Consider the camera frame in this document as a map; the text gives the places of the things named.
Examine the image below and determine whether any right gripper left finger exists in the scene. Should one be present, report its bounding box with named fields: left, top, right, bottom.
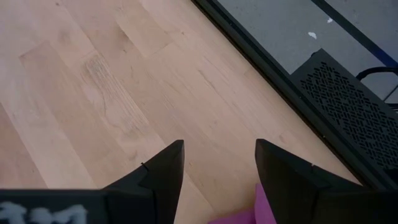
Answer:
left=103, top=139, right=186, bottom=224

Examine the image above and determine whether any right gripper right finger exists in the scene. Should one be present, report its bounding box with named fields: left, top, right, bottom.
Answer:
left=254, top=139, right=398, bottom=224

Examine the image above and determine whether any purple cloth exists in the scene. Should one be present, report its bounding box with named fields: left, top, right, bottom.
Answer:
left=207, top=182, right=278, bottom=224

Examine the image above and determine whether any black perforated computer case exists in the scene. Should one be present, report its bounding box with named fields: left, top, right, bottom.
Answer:
left=289, top=48, right=398, bottom=187

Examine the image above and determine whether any black aluminium table frame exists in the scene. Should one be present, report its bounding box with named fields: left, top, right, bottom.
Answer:
left=191, top=0, right=398, bottom=191

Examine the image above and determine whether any coiled black cable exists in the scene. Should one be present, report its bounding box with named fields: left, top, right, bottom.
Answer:
left=356, top=66, right=398, bottom=82

